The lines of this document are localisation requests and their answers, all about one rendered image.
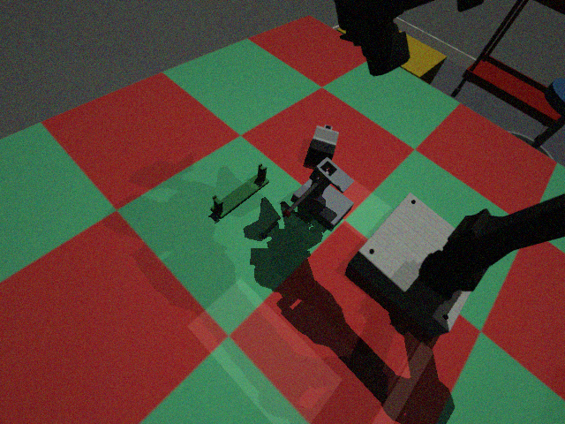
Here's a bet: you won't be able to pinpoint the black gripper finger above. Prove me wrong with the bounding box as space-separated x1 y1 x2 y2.
340 34 370 56

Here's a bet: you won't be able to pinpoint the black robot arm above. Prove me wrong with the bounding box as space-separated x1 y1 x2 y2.
335 0 565 299

